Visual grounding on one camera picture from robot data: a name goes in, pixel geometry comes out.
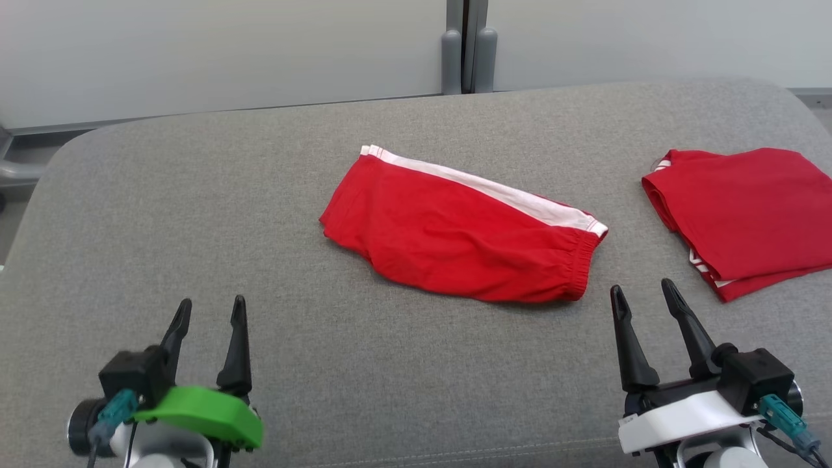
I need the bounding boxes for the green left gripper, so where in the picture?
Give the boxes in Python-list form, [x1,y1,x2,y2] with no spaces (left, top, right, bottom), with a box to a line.
[67,295,264,457]

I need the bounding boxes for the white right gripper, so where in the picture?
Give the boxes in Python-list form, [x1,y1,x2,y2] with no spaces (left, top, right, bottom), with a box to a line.
[610,278,768,456]

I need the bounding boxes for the red basketball jersey white sleeves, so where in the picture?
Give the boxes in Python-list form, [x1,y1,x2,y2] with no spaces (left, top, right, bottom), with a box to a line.
[642,148,832,304]

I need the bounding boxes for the red shorts white side stripe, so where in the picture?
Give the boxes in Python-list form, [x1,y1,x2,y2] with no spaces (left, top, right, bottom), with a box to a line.
[318,144,609,304]

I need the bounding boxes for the teal left camera connector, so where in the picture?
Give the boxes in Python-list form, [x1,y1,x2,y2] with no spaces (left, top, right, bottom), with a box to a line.
[91,389,140,446]

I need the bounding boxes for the teal camera connector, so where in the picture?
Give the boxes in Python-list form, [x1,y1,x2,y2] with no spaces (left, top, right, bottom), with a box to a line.
[91,389,140,446]
[757,393,821,459]

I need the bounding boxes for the teal right camera connector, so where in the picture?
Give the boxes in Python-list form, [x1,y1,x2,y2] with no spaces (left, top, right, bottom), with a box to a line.
[757,393,821,459]

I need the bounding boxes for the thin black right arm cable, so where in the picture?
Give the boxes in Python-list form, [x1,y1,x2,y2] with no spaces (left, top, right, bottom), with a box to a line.
[757,426,832,468]

